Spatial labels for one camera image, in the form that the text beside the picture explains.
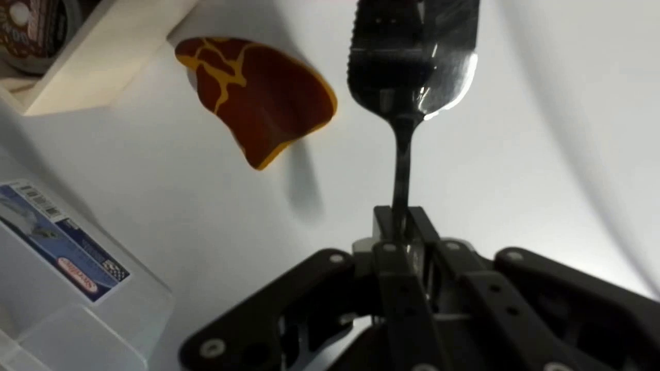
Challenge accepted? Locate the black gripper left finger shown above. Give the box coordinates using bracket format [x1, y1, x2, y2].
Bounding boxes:
[179, 204, 449, 371]

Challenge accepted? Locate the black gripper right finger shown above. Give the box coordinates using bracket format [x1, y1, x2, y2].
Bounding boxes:
[411, 204, 660, 371]

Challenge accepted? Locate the toy steak piece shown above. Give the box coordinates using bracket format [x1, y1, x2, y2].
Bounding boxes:
[174, 34, 340, 173]

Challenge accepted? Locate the clear plastic storage bin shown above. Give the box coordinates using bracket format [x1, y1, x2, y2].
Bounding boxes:
[0, 88, 178, 371]

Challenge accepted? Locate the tray of colourful toy food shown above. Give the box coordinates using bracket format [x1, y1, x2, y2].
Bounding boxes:
[0, 0, 202, 120]

